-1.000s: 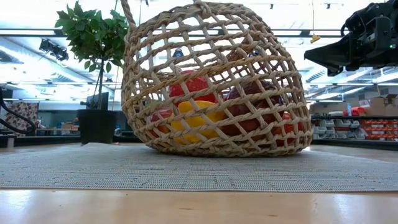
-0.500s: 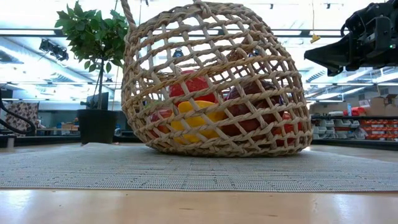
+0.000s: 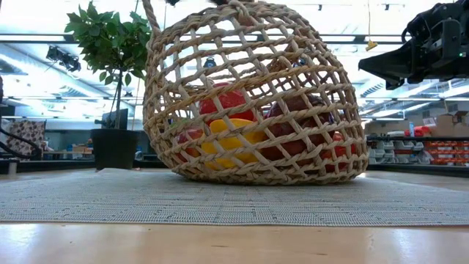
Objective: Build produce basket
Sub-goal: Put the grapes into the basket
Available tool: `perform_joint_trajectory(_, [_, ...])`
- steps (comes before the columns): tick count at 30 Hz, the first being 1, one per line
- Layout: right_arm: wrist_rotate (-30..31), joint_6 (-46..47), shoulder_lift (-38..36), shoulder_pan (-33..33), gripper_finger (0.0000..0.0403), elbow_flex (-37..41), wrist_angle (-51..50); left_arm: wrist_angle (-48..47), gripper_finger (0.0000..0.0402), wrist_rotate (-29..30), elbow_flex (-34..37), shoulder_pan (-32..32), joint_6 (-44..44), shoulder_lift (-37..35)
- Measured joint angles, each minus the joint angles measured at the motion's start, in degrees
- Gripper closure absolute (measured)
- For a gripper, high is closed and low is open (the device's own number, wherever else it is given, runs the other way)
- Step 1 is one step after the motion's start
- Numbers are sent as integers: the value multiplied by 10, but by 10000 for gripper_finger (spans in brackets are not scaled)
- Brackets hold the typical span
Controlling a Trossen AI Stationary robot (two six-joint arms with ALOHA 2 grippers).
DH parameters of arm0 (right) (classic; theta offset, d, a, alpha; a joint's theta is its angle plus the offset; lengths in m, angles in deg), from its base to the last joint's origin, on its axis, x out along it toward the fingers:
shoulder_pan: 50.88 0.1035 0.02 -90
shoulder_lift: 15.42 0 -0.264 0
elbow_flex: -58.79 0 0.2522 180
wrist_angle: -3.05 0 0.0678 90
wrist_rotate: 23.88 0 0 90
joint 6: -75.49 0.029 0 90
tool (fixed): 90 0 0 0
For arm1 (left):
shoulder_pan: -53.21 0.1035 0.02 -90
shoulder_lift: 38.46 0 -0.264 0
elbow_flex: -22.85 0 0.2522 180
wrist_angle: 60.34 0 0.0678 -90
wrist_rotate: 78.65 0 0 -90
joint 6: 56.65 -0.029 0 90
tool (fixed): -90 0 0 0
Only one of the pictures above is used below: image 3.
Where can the black aluminium table frame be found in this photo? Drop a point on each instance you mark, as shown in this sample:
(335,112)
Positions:
(421,169)

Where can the patterned fabric bag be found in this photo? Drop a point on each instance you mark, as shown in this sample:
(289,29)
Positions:
(27,137)

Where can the yellow hanging tag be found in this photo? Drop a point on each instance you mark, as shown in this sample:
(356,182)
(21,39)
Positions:
(371,45)

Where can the black ceiling-mounted device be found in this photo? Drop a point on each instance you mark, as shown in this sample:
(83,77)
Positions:
(64,58)

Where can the brown cardboard boxes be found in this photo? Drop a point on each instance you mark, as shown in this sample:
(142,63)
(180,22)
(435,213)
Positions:
(452,124)

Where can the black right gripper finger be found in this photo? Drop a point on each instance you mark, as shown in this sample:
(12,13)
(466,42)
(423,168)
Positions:
(394,84)
(392,65)

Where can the yellow bell pepper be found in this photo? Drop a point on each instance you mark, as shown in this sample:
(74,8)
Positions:
(231,143)

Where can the dark background monitor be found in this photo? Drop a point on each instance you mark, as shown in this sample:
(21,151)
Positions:
(119,119)

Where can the green leafy artificial plant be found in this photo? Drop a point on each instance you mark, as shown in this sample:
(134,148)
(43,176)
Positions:
(110,40)

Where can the shelf with storage bins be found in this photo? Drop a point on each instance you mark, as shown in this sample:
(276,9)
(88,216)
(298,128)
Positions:
(403,154)

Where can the black plant pot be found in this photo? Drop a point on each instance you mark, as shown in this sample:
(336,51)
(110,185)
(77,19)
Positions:
(114,148)

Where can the grey woven placemat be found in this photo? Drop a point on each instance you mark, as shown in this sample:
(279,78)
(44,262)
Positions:
(220,201)

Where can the red plastic apple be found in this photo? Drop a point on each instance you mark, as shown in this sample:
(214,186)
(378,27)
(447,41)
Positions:
(339,152)

